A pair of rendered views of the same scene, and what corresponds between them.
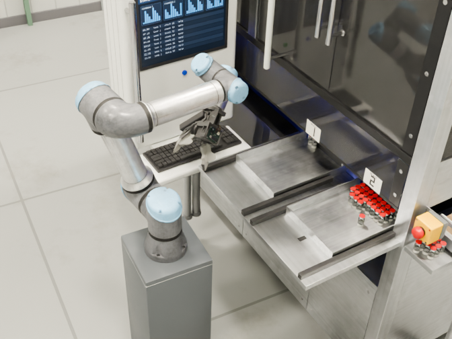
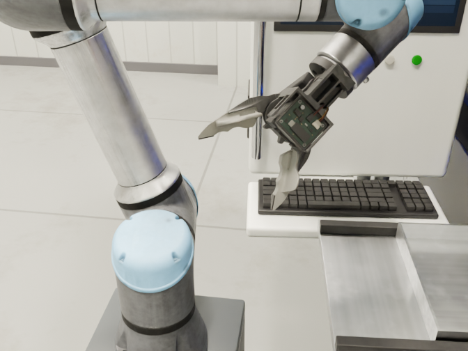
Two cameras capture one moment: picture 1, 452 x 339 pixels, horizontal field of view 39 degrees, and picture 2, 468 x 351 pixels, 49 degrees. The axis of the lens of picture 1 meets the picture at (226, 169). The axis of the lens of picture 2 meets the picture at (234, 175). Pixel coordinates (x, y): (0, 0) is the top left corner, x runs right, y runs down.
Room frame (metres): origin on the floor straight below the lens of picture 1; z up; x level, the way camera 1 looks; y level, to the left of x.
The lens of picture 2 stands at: (1.18, -0.24, 1.46)
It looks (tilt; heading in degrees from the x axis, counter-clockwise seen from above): 30 degrees down; 36
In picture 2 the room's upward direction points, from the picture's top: straight up
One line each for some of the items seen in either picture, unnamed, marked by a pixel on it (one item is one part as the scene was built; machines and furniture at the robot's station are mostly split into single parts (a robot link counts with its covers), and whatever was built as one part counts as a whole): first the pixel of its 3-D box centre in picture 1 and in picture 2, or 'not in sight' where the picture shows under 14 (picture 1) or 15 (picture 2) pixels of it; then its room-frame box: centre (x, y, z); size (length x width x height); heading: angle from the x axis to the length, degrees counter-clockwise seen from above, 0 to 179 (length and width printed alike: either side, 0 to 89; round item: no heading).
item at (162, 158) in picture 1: (192, 146); (343, 196); (2.15, 0.14, 0.82); 0.40 x 0.14 x 0.02; 124
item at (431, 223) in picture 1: (429, 227); not in sight; (1.52, -0.67, 1.00); 0.08 x 0.07 x 0.07; 122
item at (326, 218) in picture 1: (347, 215); not in sight; (1.67, -0.43, 0.90); 0.34 x 0.26 x 0.04; 122
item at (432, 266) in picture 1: (432, 252); not in sight; (1.53, -0.71, 0.87); 0.14 x 0.13 x 0.02; 122
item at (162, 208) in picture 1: (163, 211); (154, 264); (1.60, 0.21, 0.96); 0.13 x 0.12 x 0.14; 38
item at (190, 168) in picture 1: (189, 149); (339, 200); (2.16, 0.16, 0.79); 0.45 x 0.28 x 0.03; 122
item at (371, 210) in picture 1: (366, 206); not in sight; (1.72, -0.51, 0.91); 0.18 x 0.02 x 0.05; 32
